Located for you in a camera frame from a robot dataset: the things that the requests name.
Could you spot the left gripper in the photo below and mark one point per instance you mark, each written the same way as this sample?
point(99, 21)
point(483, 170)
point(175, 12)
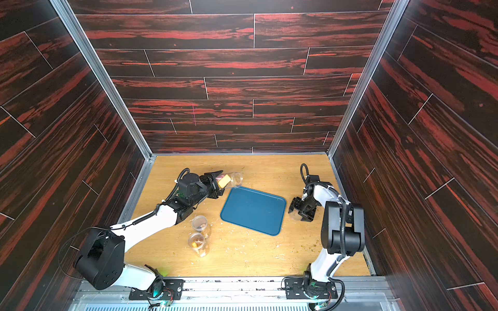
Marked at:
point(208, 179)

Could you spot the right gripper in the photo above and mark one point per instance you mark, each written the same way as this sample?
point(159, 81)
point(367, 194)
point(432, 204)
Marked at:
point(302, 206)

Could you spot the clear jar with cookies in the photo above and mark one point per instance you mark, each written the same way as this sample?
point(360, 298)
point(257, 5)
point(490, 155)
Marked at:
point(237, 179)

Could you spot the clear jar lid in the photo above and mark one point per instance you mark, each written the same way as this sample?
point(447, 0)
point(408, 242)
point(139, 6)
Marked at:
point(296, 215)

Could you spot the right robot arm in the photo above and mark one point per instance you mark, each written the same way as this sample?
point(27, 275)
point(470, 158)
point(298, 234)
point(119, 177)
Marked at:
point(341, 235)

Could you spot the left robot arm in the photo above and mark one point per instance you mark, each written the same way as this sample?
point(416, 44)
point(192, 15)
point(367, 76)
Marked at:
point(100, 259)

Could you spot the middle clear jar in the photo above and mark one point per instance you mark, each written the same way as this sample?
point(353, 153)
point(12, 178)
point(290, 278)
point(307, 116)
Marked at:
point(200, 224)

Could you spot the near clear jar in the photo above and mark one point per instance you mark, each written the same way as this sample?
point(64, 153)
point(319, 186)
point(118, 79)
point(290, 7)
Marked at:
point(199, 244)

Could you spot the yellow square cookie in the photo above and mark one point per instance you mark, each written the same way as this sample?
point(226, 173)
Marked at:
point(223, 180)

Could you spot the teal plastic tray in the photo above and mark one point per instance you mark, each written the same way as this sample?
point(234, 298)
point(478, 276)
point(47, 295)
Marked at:
point(255, 210)

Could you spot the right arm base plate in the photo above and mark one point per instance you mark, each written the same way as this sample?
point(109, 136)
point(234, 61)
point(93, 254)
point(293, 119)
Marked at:
point(300, 288)

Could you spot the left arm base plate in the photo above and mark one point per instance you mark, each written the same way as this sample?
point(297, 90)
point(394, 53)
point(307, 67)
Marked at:
point(160, 290)

